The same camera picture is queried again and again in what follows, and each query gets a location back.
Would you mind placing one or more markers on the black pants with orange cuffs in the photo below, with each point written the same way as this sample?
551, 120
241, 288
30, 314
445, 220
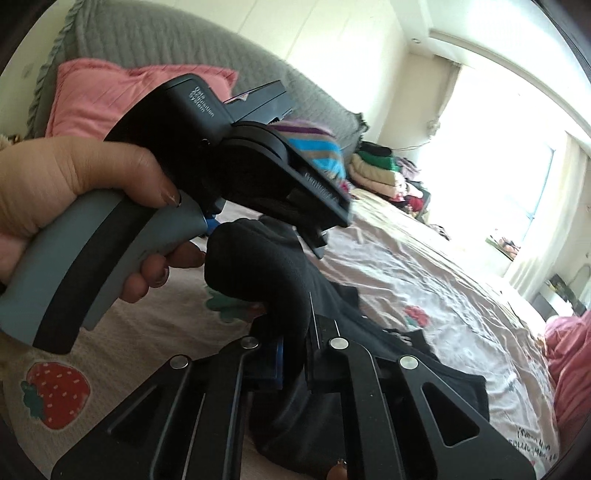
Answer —
258, 267

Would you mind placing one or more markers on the white curtain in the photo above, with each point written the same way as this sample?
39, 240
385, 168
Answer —
545, 258

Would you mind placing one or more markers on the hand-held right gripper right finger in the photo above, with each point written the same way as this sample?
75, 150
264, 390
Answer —
323, 364

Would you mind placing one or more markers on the striped knitted pillow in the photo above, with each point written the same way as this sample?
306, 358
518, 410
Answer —
323, 157

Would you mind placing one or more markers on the small colourful ornament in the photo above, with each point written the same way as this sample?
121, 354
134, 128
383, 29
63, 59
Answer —
503, 247

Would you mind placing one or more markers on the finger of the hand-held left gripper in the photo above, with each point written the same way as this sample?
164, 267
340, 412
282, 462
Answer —
211, 225
318, 184

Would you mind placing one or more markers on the person's left hand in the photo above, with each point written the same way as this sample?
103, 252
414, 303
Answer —
51, 175

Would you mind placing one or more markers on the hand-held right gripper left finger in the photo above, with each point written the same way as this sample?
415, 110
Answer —
272, 369

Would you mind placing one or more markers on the stack of folded clothes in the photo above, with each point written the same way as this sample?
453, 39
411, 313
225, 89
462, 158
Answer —
378, 175

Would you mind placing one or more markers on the pink quilted pillow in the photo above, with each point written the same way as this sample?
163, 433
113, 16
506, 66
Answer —
92, 101

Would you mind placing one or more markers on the pink crumpled cloth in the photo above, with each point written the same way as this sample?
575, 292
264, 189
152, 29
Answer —
572, 369

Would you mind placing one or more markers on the dark box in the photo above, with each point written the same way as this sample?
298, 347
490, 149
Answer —
565, 290

